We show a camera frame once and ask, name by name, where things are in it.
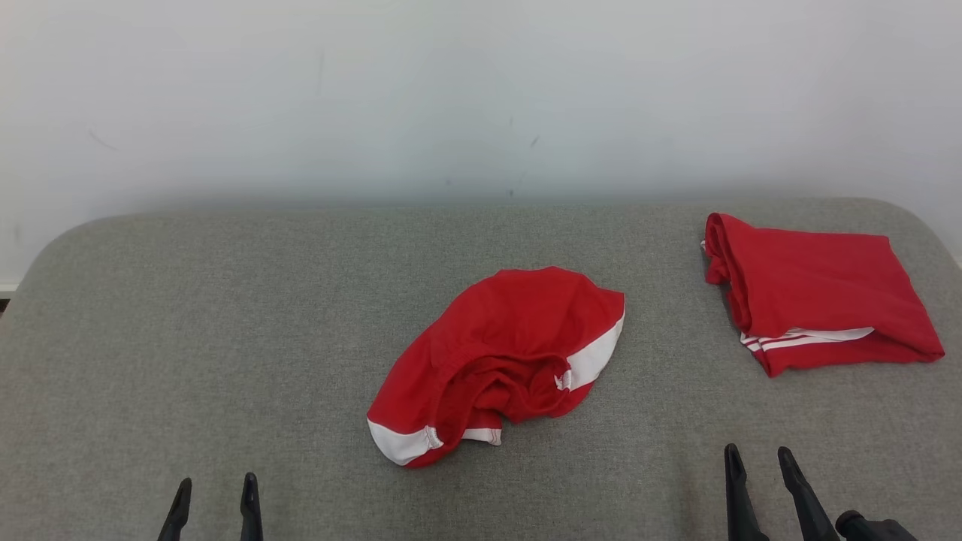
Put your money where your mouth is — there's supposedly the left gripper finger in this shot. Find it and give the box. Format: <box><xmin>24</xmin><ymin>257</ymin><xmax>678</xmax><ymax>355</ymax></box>
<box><xmin>240</xmin><ymin>472</ymin><xmax>265</xmax><ymax>541</ymax></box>
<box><xmin>157</xmin><ymin>478</ymin><xmax>193</xmax><ymax>541</ymax></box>

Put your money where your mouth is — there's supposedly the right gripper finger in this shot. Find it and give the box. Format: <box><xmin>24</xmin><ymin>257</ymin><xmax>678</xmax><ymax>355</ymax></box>
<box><xmin>778</xmin><ymin>446</ymin><xmax>839</xmax><ymax>541</ymax></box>
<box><xmin>724</xmin><ymin>443</ymin><xmax>770</xmax><ymax>541</ymax></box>

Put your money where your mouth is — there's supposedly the red shirt with white sleeves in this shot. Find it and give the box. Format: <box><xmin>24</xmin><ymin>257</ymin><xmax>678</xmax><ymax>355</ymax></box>
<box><xmin>702</xmin><ymin>213</ymin><xmax>946</xmax><ymax>378</ymax></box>

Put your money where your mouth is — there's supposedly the red white jersey shirt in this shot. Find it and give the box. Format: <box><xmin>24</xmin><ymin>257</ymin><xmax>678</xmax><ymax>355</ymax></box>
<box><xmin>367</xmin><ymin>267</ymin><xmax>626</xmax><ymax>469</ymax></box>

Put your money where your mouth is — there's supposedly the grey fabric sofa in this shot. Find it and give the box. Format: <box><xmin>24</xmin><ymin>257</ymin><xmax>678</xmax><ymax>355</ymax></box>
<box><xmin>0</xmin><ymin>197</ymin><xmax>962</xmax><ymax>541</ymax></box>

